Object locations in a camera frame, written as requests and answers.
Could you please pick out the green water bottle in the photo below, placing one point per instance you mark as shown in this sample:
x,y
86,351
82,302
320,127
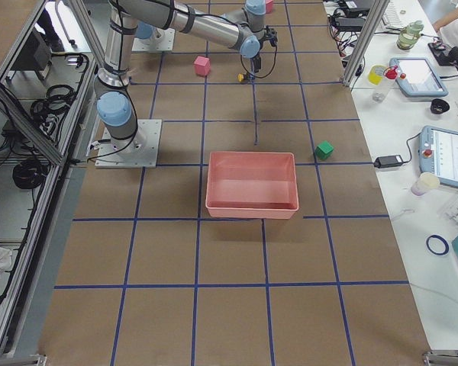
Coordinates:
x,y
409,35

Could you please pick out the pink foam cube centre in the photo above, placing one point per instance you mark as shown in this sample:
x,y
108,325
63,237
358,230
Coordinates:
x,y
202,66

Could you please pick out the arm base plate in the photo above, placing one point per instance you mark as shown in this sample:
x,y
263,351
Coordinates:
x,y
160,42
141,152

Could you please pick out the pink plastic bin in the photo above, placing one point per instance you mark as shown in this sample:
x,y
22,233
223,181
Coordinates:
x,y
247,185

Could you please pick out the yellow tape roll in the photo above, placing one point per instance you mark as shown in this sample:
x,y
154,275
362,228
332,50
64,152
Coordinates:
x,y
376,74

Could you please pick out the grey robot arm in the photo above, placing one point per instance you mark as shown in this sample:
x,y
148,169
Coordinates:
x,y
152,23

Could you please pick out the pink foam cube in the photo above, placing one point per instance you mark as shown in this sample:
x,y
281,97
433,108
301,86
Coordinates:
x,y
269,6
202,66

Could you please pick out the blue teach pendant lower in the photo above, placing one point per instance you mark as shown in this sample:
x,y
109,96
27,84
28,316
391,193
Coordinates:
x,y
438,154

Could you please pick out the black power adapter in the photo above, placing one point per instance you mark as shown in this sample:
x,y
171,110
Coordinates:
x,y
391,161

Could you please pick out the green foam cube right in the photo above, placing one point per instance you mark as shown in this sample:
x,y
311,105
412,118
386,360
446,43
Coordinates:
x,y
324,150

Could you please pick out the blue teach pendant upper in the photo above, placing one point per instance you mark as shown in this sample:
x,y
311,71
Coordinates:
x,y
420,79

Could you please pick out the blue teach pendant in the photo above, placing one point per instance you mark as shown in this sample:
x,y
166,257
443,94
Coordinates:
x,y
420,79
438,154

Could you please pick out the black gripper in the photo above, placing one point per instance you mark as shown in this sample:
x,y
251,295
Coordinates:
x,y
256,63

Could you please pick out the aluminium frame post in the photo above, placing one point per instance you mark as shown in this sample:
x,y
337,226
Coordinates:
x,y
373,19

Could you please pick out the pink foam cube far left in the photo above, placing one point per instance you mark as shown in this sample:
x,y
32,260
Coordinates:
x,y
269,6

